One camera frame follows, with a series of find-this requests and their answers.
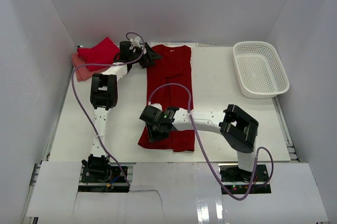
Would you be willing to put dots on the dark red t-shirt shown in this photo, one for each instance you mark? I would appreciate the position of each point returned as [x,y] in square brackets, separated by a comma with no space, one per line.
[173,68]

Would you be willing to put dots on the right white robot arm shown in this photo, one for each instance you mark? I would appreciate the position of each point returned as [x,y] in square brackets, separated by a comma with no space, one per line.
[237,127]

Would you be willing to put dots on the white perforated plastic basket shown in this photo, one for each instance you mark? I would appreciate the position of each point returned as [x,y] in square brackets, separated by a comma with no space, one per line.
[259,70]

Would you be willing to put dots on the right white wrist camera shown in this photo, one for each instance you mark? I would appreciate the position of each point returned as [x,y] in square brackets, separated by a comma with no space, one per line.
[156,105]

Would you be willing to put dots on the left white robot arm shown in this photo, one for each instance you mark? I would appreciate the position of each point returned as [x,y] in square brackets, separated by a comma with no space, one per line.
[104,96]

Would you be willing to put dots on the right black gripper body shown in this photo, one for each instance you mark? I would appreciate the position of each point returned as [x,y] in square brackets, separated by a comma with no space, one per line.
[153,130]

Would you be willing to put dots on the papers at table back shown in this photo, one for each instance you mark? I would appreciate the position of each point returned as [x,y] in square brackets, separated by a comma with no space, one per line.
[174,44]

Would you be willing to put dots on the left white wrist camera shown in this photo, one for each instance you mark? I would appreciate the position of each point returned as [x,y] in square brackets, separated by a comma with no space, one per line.
[137,41]

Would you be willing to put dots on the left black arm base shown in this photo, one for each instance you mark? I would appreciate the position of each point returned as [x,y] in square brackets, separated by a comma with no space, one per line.
[111,182]

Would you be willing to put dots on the folded pink t-shirt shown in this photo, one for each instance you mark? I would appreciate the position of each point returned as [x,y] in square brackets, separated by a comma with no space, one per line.
[82,73]

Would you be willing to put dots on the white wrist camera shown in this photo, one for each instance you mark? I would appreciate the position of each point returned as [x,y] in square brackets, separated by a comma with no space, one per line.
[156,105]
[137,41]

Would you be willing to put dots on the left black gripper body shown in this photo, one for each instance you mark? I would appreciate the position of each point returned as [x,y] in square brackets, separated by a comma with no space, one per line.
[145,57]

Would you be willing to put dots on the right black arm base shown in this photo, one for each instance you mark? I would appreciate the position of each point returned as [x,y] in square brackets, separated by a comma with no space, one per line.
[237,181]

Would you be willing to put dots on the folded bright red t-shirt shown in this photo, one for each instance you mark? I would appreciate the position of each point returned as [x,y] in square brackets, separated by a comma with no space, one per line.
[103,53]

